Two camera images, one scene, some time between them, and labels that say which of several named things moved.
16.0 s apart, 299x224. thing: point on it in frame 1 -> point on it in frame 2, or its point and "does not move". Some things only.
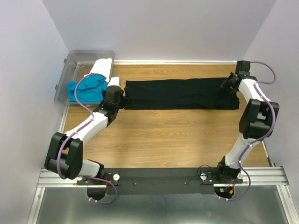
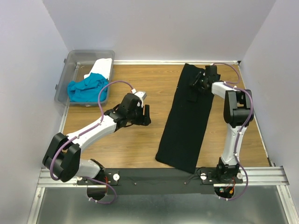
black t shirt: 191,94 -> 186,124
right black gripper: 224,84 -> 194,83
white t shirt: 102,66 does not move
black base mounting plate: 158,181 does not move
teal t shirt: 90,88 does not move
